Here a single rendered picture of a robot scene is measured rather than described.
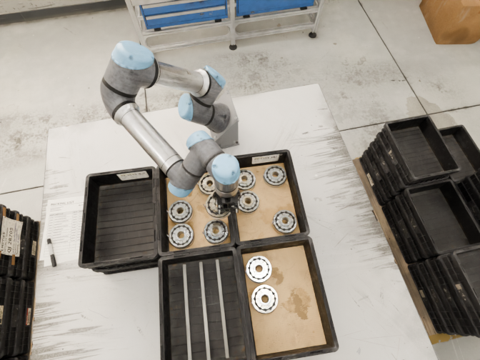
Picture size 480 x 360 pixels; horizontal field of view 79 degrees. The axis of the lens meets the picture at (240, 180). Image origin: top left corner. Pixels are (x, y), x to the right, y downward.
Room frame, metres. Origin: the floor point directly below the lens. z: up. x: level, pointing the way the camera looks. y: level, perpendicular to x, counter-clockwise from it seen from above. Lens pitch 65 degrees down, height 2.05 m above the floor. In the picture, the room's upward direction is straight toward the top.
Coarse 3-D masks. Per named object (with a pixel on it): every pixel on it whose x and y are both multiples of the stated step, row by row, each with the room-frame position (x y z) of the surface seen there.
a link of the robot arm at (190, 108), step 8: (184, 96) 0.89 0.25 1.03; (192, 96) 0.88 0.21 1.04; (184, 104) 0.86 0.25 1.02; (192, 104) 0.85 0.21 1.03; (200, 104) 0.85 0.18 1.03; (184, 112) 0.83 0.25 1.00; (192, 112) 0.82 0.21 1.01; (200, 112) 0.84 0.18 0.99; (208, 112) 0.86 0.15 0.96; (192, 120) 0.82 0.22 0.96; (200, 120) 0.83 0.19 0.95; (208, 120) 0.84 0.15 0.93
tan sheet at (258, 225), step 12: (252, 168) 0.64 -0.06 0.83; (264, 168) 0.64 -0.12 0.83; (264, 192) 0.51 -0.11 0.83; (276, 192) 0.51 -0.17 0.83; (288, 192) 0.51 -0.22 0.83; (264, 204) 0.45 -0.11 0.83; (276, 204) 0.45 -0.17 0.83; (288, 204) 0.45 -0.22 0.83; (240, 216) 0.39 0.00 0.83; (252, 216) 0.39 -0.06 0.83; (264, 216) 0.39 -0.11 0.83; (240, 228) 0.34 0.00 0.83; (252, 228) 0.34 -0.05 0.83; (264, 228) 0.34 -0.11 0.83; (240, 240) 0.29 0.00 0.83
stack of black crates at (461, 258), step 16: (448, 256) 0.27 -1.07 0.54; (464, 256) 0.28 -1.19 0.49; (416, 272) 0.24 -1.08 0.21; (432, 272) 0.22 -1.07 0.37; (448, 272) 0.20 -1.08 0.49; (464, 272) 0.19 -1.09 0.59; (432, 288) 0.14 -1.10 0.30; (448, 288) 0.13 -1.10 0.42; (464, 288) 0.12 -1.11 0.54; (432, 304) 0.06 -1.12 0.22; (448, 304) 0.05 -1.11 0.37; (464, 304) 0.05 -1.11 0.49; (432, 320) -0.03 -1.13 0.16; (448, 320) -0.02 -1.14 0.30; (464, 320) -0.02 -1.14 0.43
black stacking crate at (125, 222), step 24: (96, 192) 0.50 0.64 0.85; (120, 192) 0.51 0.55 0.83; (144, 192) 0.51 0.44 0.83; (96, 216) 0.39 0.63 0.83; (120, 216) 0.39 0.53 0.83; (144, 216) 0.39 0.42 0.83; (96, 240) 0.29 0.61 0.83; (120, 240) 0.29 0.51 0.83; (144, 240) 0.29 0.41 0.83; (120, 264) 0.18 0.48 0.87
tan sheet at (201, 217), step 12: (168, 180) 0.57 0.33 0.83; (168, 192) 0.51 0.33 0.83; (192, 192) 0.51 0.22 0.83; (168, 204) 0.45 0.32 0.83; (192, 204) 0.45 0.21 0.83; (204, 204) 0.45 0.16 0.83; (168, 216) 0.39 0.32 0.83; (192, 216) 0.39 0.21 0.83; (204, 216) 0.39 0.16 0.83; (192, 228) 0.34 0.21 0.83; (228, 228) 0.34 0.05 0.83; (204, 240) 0.29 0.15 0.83; (228, 240) 0.29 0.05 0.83
